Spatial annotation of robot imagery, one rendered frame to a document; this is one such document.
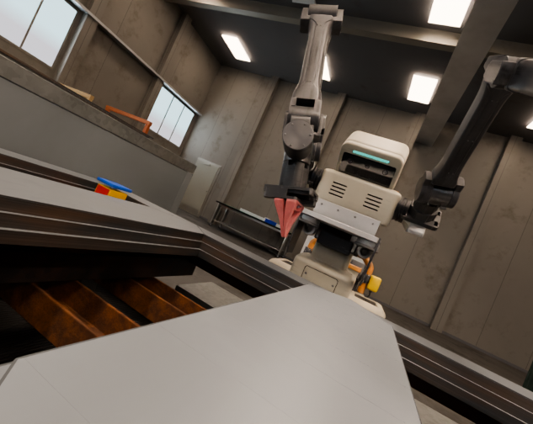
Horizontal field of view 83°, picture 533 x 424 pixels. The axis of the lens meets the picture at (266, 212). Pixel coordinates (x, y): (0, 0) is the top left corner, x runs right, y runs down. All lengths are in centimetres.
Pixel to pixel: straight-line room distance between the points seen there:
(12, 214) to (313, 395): 36
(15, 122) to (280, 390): 84
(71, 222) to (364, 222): 83
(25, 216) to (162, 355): 30
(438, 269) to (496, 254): 157
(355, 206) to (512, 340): 1018
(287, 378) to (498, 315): 1073
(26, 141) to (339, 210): 90
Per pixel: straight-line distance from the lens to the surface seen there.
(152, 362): 18
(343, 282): 106
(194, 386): 18
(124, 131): 108
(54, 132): 97
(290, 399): 21
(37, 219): 45
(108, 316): 58
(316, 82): 73
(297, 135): 56
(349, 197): 108
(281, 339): 29
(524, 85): 70
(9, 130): 93
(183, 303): 73
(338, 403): 24
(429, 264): 1042
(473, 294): 1070
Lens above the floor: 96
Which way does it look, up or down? 1 degrees up
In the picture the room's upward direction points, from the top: 24 degrees clockwise
